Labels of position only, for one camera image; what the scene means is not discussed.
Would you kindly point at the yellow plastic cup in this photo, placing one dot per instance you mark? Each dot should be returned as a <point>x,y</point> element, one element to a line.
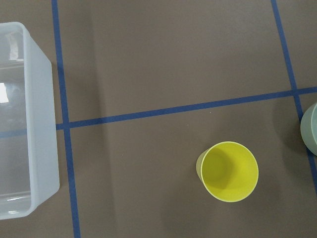
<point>228,171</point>

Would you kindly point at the translucent white plastic box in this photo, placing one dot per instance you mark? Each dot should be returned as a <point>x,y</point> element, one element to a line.
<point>29,173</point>

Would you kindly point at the mint green bowl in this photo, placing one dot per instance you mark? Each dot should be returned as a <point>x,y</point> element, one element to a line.
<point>308,128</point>

